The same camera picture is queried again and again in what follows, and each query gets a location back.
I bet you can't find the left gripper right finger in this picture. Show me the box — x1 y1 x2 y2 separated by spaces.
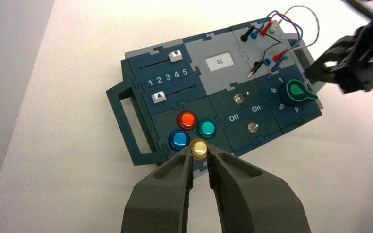
206 145 313 233

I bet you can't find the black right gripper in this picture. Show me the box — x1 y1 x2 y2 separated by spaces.
304 22 373 95

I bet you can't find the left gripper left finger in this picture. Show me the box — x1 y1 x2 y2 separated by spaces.
120 150 195 233

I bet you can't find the black and green pointer knob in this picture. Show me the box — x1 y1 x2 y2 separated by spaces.
278 79 319 107

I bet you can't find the blue dome push button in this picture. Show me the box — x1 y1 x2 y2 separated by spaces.
168 129 191 152

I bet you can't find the yellow dome push button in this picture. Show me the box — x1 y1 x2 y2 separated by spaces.
190 138 210 162

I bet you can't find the red dome push button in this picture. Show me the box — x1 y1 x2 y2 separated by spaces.
176 110 198 131

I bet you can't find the teal dome push button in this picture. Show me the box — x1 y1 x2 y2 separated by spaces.
197 119 218 139

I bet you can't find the white slider, up triangle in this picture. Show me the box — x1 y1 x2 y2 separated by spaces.
151 91 167 104

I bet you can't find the white display showing 21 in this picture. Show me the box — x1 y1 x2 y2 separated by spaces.
205 52 236 71

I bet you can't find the teal and grey task board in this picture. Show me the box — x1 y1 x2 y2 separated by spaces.
106 17 327 176

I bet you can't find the white slider, down triangle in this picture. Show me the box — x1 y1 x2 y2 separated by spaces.
168 50 183 63

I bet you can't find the white banana plug cable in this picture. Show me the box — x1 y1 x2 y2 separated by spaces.
268 5 320 62

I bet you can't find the red banana plug cable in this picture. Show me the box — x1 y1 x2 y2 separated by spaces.
258 13 301 64

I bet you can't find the blue banana plug cable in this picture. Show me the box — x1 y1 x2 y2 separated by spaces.
250 10 304 79

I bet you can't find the black banana plug cable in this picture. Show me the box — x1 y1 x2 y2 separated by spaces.
239 29 282 80

